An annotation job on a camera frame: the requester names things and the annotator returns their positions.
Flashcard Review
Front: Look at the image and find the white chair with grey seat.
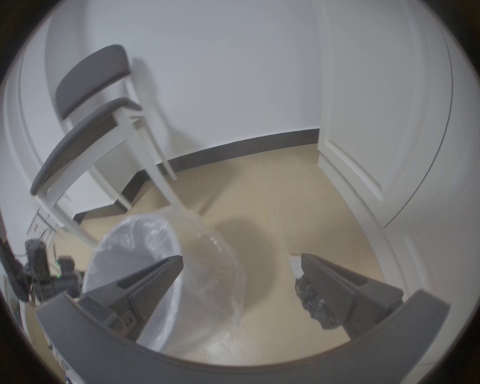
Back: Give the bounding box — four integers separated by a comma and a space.
30, 45, 188, 248

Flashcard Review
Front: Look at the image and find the black plastic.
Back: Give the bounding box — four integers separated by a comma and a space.
294, 275, 342, 331

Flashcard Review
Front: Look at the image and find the pale grey trash bin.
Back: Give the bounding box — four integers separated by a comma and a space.
82, 214, 244, 355

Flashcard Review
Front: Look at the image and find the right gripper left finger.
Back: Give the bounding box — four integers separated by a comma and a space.
80, 255, 184, 337

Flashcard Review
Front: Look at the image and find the white bedside table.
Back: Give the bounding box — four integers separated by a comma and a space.
28, 210, 62, 241

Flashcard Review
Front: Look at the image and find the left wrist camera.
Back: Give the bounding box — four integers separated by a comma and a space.
55, 256, 76, 280

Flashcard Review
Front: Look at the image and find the clear plastic bag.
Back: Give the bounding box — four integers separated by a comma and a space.
82, 213, 247, 356

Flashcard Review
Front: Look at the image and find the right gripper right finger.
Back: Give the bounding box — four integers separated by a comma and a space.
301, 253, 404, 337

